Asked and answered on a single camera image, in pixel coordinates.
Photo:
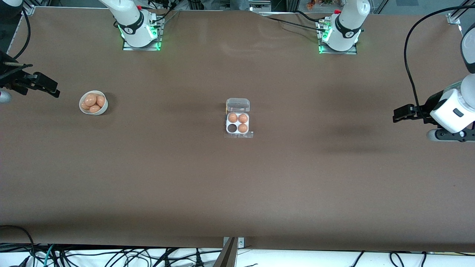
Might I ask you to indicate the metal table edge bracket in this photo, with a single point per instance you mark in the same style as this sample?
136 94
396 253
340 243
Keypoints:
241 243

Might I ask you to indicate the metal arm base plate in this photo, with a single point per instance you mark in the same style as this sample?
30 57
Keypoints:
352 52
128 47

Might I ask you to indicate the white ceramic bowl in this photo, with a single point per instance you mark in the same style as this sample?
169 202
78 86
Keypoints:
104 109

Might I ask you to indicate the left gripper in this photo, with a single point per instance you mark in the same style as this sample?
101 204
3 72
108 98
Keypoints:
426 107

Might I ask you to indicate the orange background item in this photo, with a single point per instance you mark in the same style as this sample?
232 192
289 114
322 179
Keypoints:
311 4

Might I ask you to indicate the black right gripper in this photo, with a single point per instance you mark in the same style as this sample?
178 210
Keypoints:
12 78

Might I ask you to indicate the clear plastic egg box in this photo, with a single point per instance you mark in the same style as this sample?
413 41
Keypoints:
237 104

